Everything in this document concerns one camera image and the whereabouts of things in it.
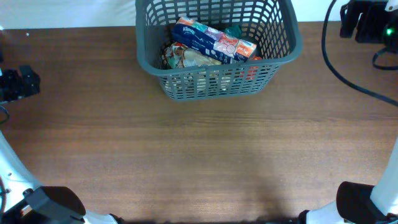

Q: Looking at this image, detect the grey plastic basket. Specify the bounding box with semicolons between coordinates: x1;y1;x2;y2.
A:
135;0;303;101

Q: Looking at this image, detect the blue Kleenex tissue pack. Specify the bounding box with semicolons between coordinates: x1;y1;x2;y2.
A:
172;16;257;64

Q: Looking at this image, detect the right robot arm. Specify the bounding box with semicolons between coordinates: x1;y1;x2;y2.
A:
297;145;397;224

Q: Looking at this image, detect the yellow orange pasta packet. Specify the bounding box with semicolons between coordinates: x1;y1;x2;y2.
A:
172;42;264;80

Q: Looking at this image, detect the black cable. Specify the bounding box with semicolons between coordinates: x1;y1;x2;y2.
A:
321;0;398;107
0;105;11;125

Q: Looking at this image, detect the right black cable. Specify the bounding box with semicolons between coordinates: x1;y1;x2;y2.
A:
321;0;398;107

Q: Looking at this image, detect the left black cable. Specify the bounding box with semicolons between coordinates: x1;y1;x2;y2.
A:
0;105;11;125

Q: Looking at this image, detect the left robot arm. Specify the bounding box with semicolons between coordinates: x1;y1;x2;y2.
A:
1;65;124;224

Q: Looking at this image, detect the beige white snack bag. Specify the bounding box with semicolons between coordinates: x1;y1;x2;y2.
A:
169;42;221;69

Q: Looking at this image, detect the beige brown snack bag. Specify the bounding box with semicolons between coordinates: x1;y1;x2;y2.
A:
161;47;175;69

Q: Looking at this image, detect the green red coffee packet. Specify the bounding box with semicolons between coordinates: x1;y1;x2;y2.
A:
221;25;243;39

